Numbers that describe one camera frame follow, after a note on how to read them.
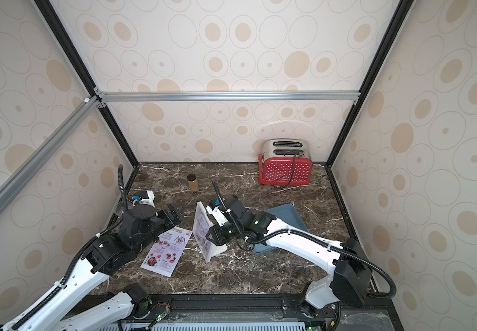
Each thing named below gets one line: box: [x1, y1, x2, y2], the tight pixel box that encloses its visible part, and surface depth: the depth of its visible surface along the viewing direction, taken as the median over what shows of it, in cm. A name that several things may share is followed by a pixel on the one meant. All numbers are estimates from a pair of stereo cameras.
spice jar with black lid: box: [186, 173, 199, 192], surface depth 104 cm
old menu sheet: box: [140, 226, 193, 278], surface depth 87 cm
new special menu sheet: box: [193, 202, 216, 253], surface depth 79 cm
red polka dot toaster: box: [258, 138, 313, 187], surface depth 105 cm
